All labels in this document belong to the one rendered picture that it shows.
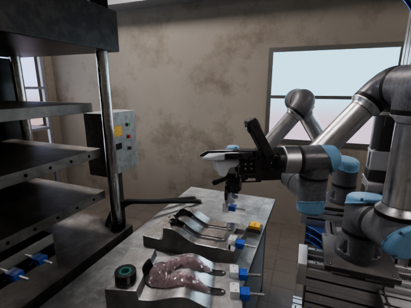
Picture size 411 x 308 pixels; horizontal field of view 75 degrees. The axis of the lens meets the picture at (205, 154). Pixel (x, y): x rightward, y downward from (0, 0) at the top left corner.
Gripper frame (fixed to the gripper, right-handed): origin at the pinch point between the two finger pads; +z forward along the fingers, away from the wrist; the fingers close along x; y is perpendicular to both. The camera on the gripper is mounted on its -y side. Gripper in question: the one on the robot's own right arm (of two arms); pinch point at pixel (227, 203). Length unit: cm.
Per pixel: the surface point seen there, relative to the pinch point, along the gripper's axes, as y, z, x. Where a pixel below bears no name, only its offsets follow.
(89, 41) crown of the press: -56, -88, -38
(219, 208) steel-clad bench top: -12.2, 15.0, 21.5
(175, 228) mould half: -16.7, 1.9, -34.5
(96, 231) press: -71, 16, -33
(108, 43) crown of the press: -56, -89, -26
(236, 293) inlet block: 22, 7, -59
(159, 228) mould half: -31.0, 9.0, -26.9
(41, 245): -66, 2, -70
